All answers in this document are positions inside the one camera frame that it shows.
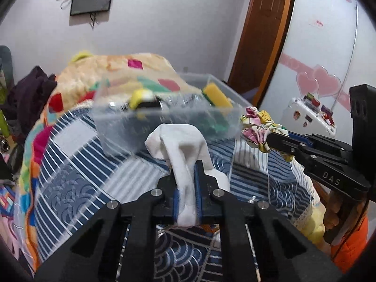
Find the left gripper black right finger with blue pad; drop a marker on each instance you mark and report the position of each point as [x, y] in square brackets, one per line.
[258, 243]

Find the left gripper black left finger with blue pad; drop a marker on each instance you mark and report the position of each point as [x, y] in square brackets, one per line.
[117, 243]

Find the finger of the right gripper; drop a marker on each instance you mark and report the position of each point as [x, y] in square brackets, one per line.
[286, 144]

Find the floral fabric scrunchie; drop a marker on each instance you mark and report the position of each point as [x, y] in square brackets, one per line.
[257, 125]

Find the yellow sponge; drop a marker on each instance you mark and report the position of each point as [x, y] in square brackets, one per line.
[142, 98]
[216, 96]

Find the white drawstring pouch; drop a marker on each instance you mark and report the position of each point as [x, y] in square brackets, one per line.
[181, 146]

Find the clear plastic storage box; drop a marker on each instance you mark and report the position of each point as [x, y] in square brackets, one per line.
[183, 103]

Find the green knit sock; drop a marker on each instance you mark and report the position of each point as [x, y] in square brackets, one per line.
[214, 124]

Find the person right hand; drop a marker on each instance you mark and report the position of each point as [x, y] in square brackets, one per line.
[331, 218]

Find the white appliance with stickers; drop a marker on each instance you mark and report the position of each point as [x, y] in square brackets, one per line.
[308, 116]

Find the orange sleeve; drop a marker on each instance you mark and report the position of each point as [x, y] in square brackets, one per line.
[352, 249]

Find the blue patterned bed sheet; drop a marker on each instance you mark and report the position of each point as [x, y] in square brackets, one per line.
[77, 178]

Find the white sliding wardrobe door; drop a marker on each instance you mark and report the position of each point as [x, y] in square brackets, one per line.
[329, 48]

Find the brown wooden door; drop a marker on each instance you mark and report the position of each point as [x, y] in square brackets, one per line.
[262, 38]

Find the yellow sponge under gripper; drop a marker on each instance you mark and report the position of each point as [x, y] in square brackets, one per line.
[142, 98]

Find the dark purple clothes pile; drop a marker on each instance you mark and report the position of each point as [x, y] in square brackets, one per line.
[26, 100]

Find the yellow headboard cushion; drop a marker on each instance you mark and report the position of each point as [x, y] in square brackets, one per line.
[81, 55]

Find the grey plush pillow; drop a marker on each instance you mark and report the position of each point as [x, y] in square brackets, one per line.
[7, 80]

